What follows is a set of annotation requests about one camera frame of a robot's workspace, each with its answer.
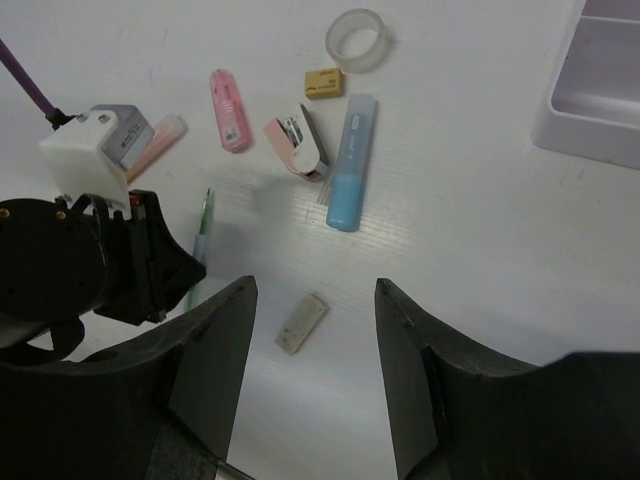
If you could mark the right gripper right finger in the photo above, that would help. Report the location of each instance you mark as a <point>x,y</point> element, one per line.
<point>460,410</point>

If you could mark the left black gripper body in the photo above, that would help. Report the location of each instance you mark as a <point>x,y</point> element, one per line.
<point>147,272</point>

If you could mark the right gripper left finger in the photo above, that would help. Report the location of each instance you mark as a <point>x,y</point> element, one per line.
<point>159,406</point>

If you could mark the green pen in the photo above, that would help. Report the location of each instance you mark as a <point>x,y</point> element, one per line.
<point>200,243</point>

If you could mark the orange pink highlighter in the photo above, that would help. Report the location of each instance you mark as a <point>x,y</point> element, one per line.
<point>166,133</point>

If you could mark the grey white eraser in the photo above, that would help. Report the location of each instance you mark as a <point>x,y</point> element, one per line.
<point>301,323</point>

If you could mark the pink correction tape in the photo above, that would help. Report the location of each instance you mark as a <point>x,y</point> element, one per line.
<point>230,117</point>

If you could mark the pink stapler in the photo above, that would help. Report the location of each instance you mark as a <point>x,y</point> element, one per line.
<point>296,141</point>

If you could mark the blue highlighter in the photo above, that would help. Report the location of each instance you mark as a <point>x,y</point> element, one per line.
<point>347,185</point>

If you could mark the yellow eraser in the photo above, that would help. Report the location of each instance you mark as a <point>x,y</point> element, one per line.
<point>324,84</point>

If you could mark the clear tape roll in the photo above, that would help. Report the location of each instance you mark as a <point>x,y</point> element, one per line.
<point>357,40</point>

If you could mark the left white organizer box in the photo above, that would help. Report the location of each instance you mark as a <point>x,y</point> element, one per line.
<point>590,108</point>

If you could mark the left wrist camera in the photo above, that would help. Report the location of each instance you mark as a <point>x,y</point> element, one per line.
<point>92,153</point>

